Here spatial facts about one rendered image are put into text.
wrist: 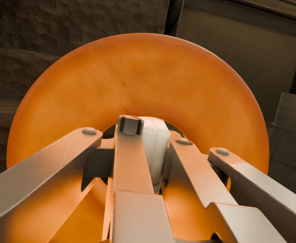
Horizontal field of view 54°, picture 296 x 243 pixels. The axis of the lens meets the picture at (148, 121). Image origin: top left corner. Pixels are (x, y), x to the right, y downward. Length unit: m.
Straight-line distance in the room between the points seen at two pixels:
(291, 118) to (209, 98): 2.57
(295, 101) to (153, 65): 2.59
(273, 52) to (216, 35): 1.74
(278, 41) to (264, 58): 0.56
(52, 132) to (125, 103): 0.04
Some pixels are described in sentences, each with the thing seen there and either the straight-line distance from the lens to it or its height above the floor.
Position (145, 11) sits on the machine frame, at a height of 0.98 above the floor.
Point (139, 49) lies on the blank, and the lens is 0.16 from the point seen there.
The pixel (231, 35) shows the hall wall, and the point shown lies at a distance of 7.69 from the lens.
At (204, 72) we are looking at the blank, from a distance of 0.16.
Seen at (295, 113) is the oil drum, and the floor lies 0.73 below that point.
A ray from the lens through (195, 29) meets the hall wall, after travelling 7.23.
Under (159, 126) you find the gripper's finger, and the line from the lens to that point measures 0.15.
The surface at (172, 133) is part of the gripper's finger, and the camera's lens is 0.17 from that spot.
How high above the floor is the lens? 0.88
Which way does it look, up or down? 11 degrees down
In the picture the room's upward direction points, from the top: 11 degrees clockwise
